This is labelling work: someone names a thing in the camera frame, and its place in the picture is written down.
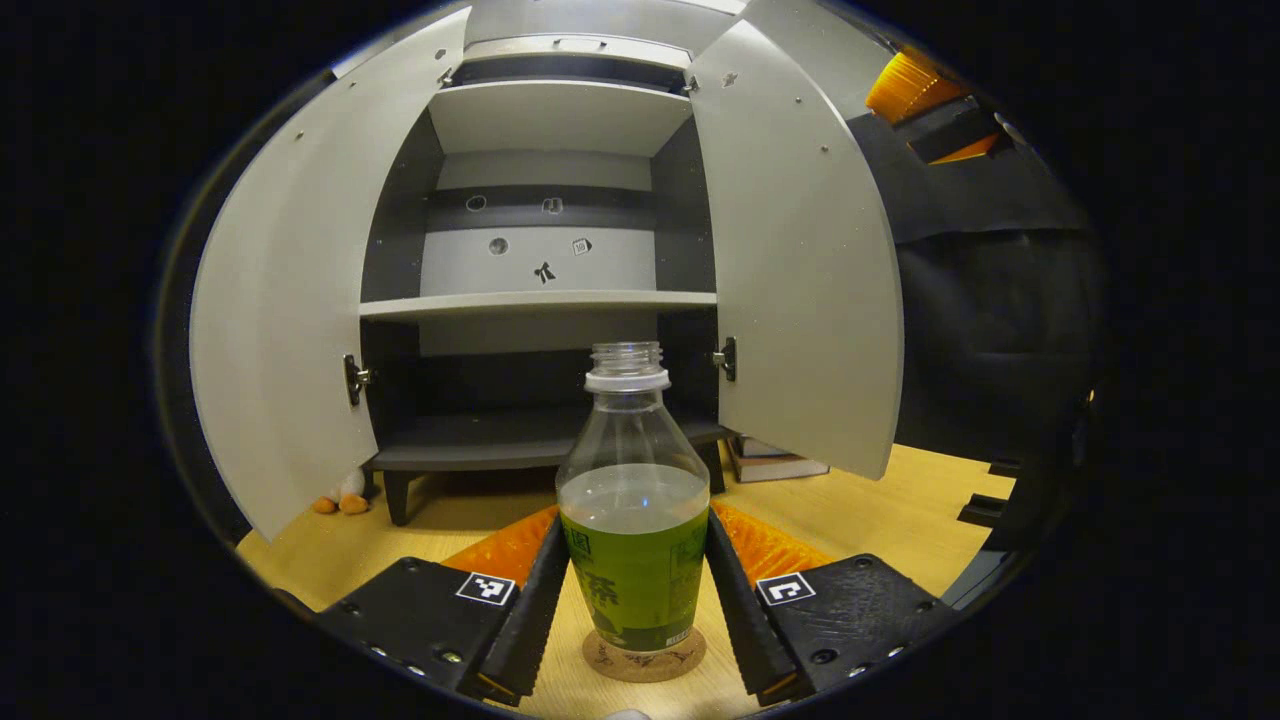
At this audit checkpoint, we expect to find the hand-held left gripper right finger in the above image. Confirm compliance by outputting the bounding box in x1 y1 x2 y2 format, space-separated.
705 500 966 706

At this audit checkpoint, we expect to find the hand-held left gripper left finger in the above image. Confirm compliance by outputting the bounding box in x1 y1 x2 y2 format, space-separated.
318 505 571 706

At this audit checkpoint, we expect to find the round cork coaster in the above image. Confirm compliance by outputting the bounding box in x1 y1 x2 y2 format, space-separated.
583 625 708 684

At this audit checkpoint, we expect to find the green label plastic bottle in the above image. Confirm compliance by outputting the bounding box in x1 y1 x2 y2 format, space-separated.
556 341 712 654

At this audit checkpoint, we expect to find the grey cabinet door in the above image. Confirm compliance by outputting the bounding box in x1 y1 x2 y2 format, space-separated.
189 5 473 542
687 20 906 481

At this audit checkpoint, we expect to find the grey cabinet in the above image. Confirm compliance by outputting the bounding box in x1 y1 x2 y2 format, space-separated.
358 30 741 528

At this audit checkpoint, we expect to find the grey cabinet drawer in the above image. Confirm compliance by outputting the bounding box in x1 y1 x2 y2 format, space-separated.
462 33 693 69

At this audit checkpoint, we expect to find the black backdrop cloth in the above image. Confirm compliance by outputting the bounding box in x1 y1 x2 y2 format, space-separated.
845 100 1106 471

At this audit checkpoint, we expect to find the penguin plush toy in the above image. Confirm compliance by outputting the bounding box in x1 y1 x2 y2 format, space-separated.
312 468 371 516

